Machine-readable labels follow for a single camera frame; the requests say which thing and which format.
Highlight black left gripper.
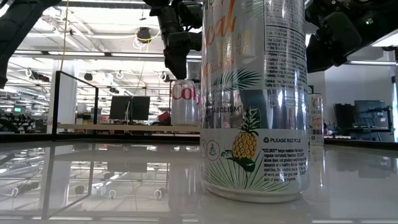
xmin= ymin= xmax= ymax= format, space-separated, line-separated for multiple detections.
xmin=144 ymin=0 xmax=203 ymax=81

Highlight background black robot arms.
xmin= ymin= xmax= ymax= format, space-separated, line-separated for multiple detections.
xmin=0 ymin=111 xmax=37 ymax=134

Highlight black computer monitor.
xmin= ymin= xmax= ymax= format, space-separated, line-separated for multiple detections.
xmin=109 ymin=95 xmax=132 ymax=121
xmin=130 ymin=96 xmax=151 ymax=121

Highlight white Celsius tropical can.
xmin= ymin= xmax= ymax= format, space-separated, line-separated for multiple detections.
xmin=199 ymin=0 xmax=311 ymax=204
xmin=307 ymin=93 xmax=325 ymax=146

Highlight wooden shelf with black frame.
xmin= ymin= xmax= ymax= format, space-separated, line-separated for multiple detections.
xmin=51 ymin=70 xmax=201 ymax=142

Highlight black overhead camera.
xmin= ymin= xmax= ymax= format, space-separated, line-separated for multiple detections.
xmin=136 ymin=27 xmax=152 ymax=44

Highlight dark monitor screen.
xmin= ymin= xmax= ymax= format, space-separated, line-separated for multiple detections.
xmin=354 ymin=100 xmax=387 ymax=129

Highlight red bag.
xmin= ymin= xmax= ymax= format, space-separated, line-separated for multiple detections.
xmin=157 ymin=111 xmax=172 ymax=123

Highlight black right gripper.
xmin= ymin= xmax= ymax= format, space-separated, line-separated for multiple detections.
xmin=305 ymin=11 xmax=363 ymax=74

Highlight black monitor back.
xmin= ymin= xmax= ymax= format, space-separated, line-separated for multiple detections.
xmin=333 ymin=103 xmax=356 ymax=130

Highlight silver Diet Coke can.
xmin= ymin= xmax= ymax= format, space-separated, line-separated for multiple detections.
xmin=170 ymin=79 xmax=201 ymax=126

